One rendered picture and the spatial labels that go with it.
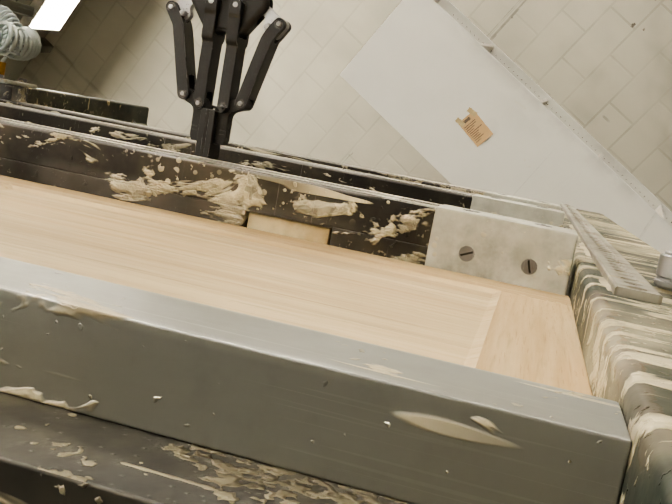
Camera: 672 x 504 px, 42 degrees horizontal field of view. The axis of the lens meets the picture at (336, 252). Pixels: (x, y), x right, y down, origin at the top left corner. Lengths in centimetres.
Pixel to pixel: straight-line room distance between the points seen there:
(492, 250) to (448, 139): 362
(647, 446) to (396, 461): 8
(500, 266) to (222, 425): 50
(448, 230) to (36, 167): 41
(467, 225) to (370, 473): 49
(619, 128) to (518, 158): 146
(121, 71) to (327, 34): 161
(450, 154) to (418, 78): 40
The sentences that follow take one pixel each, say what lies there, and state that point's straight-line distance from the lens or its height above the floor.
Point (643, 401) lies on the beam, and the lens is 32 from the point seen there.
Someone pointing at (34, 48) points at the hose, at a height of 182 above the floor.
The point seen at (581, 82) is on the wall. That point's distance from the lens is 570.
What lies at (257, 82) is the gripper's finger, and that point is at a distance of 90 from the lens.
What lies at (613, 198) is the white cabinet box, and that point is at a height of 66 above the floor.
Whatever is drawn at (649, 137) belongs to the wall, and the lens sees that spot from 570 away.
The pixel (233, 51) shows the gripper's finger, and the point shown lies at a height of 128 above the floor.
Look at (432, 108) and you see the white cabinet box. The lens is 440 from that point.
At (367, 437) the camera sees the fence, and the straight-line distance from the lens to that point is 31.
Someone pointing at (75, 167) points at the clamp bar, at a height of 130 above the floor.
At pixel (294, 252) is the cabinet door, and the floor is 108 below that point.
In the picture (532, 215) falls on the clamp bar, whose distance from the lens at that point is 121.
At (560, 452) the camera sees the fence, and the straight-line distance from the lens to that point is 30.
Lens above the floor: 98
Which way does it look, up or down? 6 degrees up
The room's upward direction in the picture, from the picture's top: 45 degrees counter-clockwise
